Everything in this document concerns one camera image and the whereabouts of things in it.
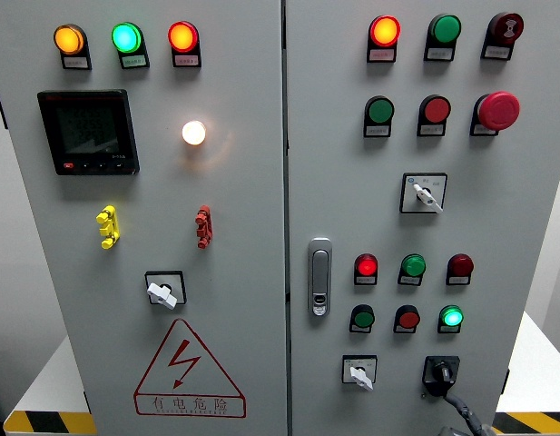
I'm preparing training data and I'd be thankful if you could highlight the black knob turn switch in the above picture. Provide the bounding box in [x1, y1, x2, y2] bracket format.
[421, 355, 461, 399]

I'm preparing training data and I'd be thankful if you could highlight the black yellow striped tape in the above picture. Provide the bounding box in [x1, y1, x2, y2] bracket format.
[2, 411, 98, 436]
[491, 411, 560, 436]

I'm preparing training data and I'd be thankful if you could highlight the small green lamp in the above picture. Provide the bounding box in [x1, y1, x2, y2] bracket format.
[399, 253, 427, 278]
[438, 304, 465, 329]

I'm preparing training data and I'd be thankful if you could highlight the small red push button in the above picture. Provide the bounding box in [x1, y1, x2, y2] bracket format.
[394, 304, 421, 331]

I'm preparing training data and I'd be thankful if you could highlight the small green push button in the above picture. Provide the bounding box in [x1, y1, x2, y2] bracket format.
[349, 303, 376, 330]

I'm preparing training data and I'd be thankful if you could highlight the small red lamp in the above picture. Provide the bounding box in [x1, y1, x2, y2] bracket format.
[447, 253, 475, 278]
[354, 253, 379, 278]

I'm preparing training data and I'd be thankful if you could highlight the pale grey cabinet door with lock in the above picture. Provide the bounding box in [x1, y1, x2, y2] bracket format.
[284, 0, 560, 436]

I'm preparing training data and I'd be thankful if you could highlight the silver door lock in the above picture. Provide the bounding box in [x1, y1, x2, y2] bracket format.
[307, 237, 333, 318]

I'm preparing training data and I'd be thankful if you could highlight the red warning triangle sign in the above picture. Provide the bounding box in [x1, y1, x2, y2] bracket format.
[133, 318, 248, 419]

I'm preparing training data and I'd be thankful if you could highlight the pale grey cabinet door with display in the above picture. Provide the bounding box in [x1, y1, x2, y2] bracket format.
[0, 0, 289, 436]

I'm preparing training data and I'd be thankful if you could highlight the large red push button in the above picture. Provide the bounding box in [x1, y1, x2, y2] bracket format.
[418, 94, 452, 125]

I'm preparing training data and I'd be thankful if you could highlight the large red stop button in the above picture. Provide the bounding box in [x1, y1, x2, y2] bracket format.
[476, 91, 521, 132]

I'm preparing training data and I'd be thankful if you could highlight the large green push button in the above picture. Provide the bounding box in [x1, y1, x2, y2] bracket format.
[365, 95, 396, 125]

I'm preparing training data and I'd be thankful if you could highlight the large dark green lamp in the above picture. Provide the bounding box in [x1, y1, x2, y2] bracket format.
[427, 13, 463, 45]

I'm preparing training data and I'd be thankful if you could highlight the dark red buzzer lamp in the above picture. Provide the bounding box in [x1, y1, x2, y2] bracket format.
[487, 12, 525, 45]

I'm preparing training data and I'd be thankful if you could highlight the white lamp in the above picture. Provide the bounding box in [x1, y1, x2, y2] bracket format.
[181, 119, 208, 146]

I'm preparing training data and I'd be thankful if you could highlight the large orange-red lit lamp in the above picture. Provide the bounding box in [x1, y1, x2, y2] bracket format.
[368, 15, 402, 48]
[167, 21, 200, 55]

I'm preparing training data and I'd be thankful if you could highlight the black square display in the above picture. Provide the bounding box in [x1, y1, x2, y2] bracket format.
[36, 89, 141, 176]

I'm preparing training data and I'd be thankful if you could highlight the bright green lit lamp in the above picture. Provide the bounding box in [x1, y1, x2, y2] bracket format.
[111, 22, 144, 55]

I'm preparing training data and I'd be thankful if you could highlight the large yellow lamp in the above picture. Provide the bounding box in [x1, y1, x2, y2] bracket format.
[53, 24, 87, 56]

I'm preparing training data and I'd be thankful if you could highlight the small turn switch white handle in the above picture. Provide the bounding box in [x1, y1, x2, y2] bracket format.
[341, 354, 378, 391]

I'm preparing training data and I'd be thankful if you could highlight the turn switch slim white handle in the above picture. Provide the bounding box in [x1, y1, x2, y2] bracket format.
[398, 172, 448, 215]

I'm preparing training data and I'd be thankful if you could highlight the small red handle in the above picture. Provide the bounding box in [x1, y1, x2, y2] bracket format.
[194, 204, 213, 250]

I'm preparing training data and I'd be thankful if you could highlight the turn switch wide white handle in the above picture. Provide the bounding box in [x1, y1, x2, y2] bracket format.
[143, 270, 188, 311]

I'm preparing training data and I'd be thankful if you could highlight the small yellow handle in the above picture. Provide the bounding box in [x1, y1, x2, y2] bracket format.
[95, 204, 121, 250]

